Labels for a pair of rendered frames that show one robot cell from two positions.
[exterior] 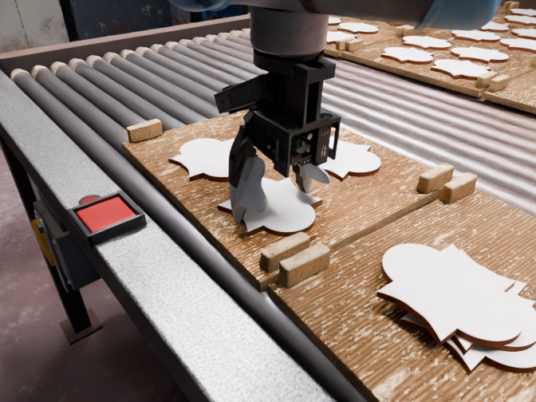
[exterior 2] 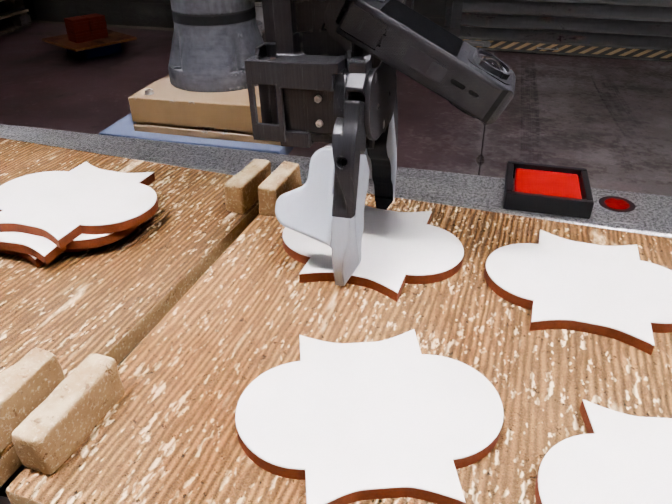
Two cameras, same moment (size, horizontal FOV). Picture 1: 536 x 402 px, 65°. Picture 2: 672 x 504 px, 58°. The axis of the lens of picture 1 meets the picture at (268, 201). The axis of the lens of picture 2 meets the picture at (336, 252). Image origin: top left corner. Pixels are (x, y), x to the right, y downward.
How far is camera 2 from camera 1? 0.81 m
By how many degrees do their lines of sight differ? 106
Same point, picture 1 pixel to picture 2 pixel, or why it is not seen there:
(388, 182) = (199, 391)
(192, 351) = (305, 161)
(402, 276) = (128, 188)
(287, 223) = not seen: hidden behind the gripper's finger
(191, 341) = not seen: hidden behind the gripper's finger
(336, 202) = (277, 294)
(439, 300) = (85, 182)
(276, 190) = (386, 258)
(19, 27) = not seen: outside the picture
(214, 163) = (556, 265)
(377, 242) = (176, 257)
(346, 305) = (188, 192)
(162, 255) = (429, 193)
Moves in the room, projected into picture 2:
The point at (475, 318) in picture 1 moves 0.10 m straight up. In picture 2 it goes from (47, 181) to (12, 58)
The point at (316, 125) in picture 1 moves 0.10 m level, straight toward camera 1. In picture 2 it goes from (267, 48) to (218, 21)
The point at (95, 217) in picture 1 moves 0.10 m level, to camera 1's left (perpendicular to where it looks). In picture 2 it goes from (547, 176) to (608, 153)
